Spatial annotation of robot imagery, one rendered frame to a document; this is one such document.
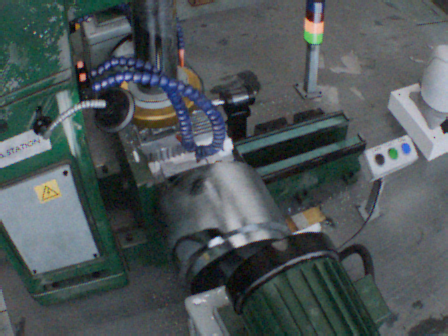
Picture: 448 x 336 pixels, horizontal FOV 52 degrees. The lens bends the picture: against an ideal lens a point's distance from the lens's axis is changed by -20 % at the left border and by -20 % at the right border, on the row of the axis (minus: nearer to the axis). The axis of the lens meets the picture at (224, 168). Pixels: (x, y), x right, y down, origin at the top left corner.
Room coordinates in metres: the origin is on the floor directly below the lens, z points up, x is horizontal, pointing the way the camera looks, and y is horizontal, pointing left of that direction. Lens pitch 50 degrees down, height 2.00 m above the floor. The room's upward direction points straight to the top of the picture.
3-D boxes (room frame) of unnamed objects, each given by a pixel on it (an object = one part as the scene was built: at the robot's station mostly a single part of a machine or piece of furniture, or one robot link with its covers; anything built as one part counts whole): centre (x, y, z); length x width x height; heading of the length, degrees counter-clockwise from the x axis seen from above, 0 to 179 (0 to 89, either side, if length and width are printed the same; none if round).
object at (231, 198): (0.59, -0.02, 1.04); 0.37 x 0.25 x 0.25; 23
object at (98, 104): (0.57, 0.22, 1.46); 0.18 x 0.11 x 0.13; 113
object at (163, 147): (0.86, 0.14, 1.11); 0.12 x 0.11 x 0.07; 113
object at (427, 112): (1.24, -0.75, 0.91); 0.22 x 0.18 x 0.06; 14
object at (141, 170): (0.81, 0.24, 0.97); 0.30 x 0.11 x 0.34; 23
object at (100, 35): (1.42, 0.33, 0.99); 0.35 x 0.31 x 0.37; 23
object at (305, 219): (0.82, -0.17, 0.80); 0.21 x 0.05 x 0.01; 114
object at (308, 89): (1.36, -0.28, 1.01); 0.08 x 0.08 x 0.42; 23
